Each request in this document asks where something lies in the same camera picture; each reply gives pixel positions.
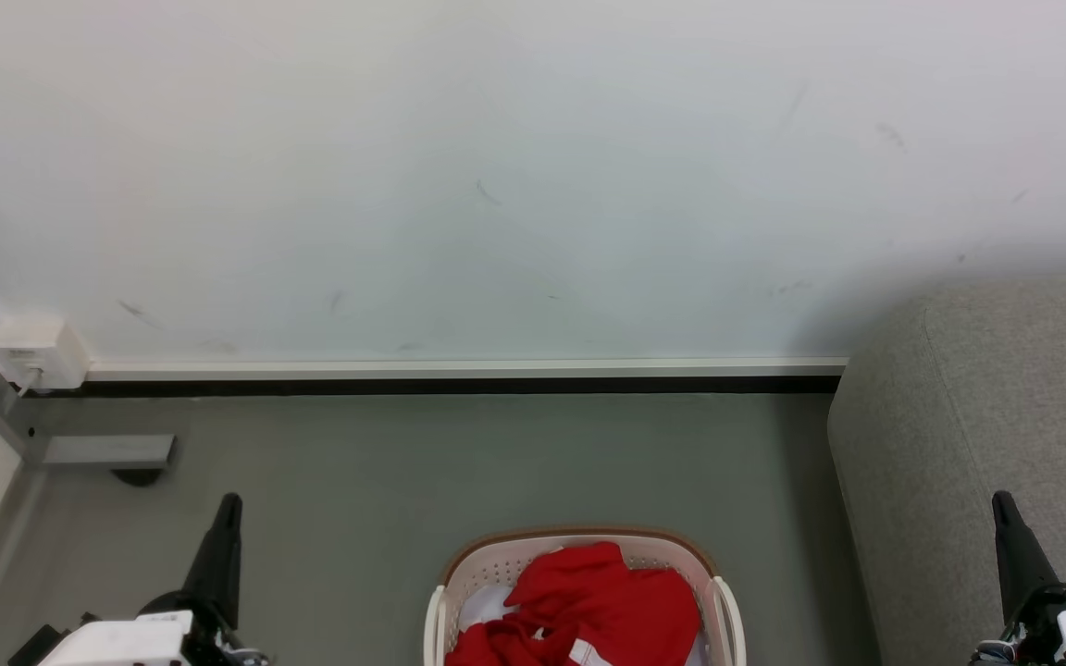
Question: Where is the grey fabric sofa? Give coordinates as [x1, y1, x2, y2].
[826, 275, 1066, 666]

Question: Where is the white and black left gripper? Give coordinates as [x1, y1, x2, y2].
[37, 493, 267, 666]

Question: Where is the grey metal floor plate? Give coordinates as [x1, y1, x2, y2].
[42, 434, 179, 469]

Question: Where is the red and white garment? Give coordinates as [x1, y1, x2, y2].
[445, 542, 702, 666]

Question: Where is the white and black baseboard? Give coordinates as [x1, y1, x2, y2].
[10, 357, 849, 400]

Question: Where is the cream perforated laundry basket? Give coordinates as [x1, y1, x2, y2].
[424, 526, 747, 666]

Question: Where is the white wall outlet box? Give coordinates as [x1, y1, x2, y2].
[0, 314, 91, 392]

